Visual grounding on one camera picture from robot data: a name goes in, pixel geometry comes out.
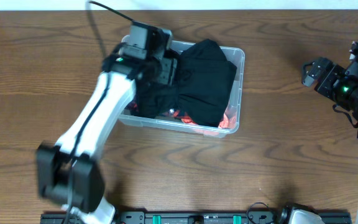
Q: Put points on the salmon pink garment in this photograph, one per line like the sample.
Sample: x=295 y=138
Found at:
x=228 y=121

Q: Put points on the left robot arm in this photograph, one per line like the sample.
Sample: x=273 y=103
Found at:
x=68 y=171

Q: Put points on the red navy plaid shirt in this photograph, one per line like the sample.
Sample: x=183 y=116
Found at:
x=170 y=115

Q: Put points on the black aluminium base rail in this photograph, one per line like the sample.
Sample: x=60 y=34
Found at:
x=290 y=213

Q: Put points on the clear plastic storage bin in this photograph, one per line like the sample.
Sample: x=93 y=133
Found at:
x=235 y=55

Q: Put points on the black hooded sweatshirt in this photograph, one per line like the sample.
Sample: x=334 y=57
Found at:
x=201 y=87

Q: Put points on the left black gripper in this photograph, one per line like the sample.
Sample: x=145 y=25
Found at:
x=169 y=71

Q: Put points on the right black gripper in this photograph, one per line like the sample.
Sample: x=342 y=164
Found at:
x=329 y=88

